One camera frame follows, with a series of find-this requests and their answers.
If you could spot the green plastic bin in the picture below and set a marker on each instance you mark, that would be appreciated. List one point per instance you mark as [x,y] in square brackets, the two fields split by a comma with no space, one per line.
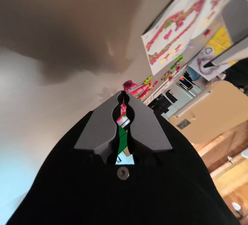
[122,139]

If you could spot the small lego flower cluster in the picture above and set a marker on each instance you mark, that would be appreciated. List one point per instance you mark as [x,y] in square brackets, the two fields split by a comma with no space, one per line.
[167,76]
[177,64]

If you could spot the wooden tilting stand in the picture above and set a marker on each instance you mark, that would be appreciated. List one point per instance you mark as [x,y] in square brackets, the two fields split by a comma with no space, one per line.
[213,108]

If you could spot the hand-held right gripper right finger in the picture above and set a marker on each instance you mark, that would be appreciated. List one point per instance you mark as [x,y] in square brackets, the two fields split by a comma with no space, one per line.
[149,132]

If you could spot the open lego instruction booklet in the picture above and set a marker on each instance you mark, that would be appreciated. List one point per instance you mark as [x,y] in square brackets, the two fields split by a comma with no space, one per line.
[184,15]

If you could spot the yellow lego box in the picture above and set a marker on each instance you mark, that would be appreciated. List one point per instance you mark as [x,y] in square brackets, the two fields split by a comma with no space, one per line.
[220,39]

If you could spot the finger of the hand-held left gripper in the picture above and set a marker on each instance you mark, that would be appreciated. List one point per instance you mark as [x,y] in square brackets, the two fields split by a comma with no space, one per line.
[232,52]
[238,19]

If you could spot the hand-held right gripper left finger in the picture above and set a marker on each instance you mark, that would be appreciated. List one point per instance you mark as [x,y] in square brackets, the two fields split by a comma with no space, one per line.
[96,132]

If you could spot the red lego heart frame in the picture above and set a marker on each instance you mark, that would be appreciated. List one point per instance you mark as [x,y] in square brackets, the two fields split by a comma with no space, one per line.
[143,91]

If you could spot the magenta lego rose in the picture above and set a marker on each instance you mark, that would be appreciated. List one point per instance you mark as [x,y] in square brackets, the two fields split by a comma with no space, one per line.
[129,85]

